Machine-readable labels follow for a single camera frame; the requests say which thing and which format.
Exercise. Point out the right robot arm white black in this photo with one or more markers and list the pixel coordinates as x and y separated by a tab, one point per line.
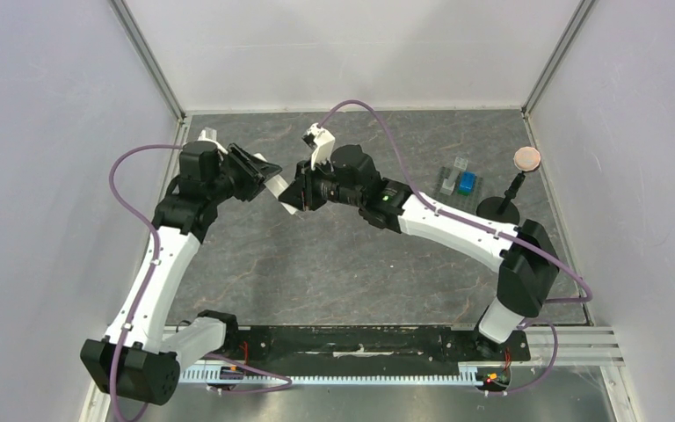
522	256

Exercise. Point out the grey lego baseplate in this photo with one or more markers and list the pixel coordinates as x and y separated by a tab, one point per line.
466	202

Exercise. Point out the black stand with pink disc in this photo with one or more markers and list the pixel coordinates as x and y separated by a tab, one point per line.
501	209

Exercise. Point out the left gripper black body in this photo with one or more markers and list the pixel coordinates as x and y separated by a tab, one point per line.
245	183

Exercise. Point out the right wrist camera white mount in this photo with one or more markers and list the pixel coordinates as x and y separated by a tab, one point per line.
321	141

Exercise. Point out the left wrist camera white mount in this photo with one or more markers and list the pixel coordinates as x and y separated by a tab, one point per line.
208	134

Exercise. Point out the white remote control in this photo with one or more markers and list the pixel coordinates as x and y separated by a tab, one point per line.
276	186

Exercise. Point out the blue lego brick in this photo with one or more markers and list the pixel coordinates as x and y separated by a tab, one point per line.
466	183

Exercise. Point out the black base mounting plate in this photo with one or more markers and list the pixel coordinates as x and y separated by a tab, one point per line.
368	350

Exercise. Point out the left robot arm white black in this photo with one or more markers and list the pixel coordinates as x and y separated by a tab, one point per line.
133	359

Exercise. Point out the white slotted cable duct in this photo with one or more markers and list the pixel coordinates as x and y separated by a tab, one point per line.
216	373

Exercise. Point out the clear plastic block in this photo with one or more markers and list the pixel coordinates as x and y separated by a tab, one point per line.
460	164

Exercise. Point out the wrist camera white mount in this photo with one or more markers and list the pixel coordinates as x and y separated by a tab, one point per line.
321	141
208	134

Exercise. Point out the grey lego brick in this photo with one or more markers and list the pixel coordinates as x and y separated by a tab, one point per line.
448	186

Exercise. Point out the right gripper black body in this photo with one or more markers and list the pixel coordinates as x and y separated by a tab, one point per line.
308	190

